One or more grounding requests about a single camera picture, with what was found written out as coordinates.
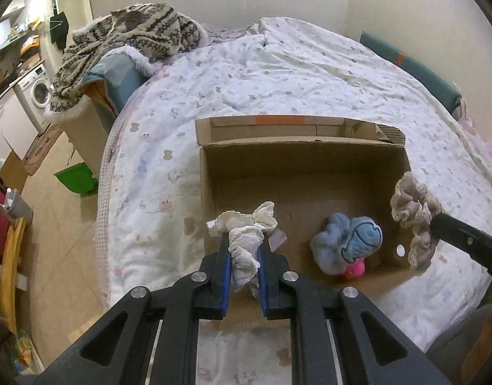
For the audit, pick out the brown patterned doormat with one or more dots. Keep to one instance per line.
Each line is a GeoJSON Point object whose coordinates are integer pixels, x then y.
{"type": "Point", "coordinates": [41, 150]}

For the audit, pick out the blue plush toy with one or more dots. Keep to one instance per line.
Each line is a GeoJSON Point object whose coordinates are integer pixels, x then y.
{"type": "Point", "coordinates": [346, 240]}

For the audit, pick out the flat cardboard piece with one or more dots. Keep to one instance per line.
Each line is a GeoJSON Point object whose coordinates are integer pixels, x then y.
{"type": "Point", "coordinates": [14, 170]}

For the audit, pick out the grey plastic bin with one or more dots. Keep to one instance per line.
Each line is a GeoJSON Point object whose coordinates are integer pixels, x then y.
{"type": "Point", "coordinates": [20, 208]}

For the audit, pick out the white lace scrunchie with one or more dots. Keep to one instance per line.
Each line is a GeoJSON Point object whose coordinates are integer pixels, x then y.
{"type": "Point", "coordinates": [244, 240]}

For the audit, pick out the yellow wooden chair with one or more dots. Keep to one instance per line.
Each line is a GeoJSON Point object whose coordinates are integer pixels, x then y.
{"type": "Point", "coordinates": [9, 264]}

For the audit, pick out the white kitchen cabinets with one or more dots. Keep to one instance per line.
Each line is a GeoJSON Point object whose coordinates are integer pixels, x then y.
{"type": "Point", "coordinates": [11, 124]}

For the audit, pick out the beige lace scrunchie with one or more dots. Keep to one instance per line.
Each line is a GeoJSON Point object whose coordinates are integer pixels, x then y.
{"type": "Point", "coordinates": [412, 208]}

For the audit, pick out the printed white quilt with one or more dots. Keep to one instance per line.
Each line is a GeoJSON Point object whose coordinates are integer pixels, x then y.
{"type": "Point", "coordinates": [157, 148]}

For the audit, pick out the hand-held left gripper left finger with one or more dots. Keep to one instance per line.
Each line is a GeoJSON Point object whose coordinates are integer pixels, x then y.
{"type": "Point", "coordinates": [226, 280]}

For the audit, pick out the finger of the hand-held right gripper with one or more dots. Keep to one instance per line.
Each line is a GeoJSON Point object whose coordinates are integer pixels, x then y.
{"type": "Point", "coordinates": [462, 240]}

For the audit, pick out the green plastic bin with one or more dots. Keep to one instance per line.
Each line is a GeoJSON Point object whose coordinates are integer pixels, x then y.
{"type": "Point", "coordinates": [75, 180]}

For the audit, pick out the beige storage box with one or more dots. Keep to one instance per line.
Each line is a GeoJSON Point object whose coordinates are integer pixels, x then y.
{"type": "Point", "coordinates": [87, 136]}

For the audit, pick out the brown cardboard box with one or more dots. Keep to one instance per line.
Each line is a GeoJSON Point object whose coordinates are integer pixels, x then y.
{"type": "Point", "coordinates": [310, 176]}

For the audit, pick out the patterned knit blanket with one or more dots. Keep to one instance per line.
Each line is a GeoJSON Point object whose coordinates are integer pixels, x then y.
{"type": "Point", "coordinates": [157, 28]}

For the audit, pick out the teal headboard cushion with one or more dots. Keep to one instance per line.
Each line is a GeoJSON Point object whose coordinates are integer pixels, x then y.
{"type": "Point", "coordinates": [414, 68]}

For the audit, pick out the pink cloth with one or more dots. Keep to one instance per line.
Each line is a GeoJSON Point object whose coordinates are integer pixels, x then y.
{"type": "Point", "coordinates": [487, 152]}

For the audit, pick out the tabby cat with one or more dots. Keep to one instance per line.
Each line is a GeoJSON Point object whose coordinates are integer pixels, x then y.
{"type": "Point", "coordinates": [127, 18]}

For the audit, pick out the pink rubber duck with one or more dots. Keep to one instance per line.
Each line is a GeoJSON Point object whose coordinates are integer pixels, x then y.
{"type": "Point", "coordinates": [355, 270]}

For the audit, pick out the dark hanging garment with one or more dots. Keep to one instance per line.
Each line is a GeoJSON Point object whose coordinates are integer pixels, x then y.
{"type": "Point", "coordinates": [59, 28]}

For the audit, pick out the white washing machine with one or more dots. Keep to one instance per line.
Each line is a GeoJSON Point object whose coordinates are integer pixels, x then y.
{"type": "Point", "coordinates": [35, 92]}

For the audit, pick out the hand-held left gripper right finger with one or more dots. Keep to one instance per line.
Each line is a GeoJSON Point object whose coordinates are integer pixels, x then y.
{"type": "Point", "coordinates": [263, 284]}

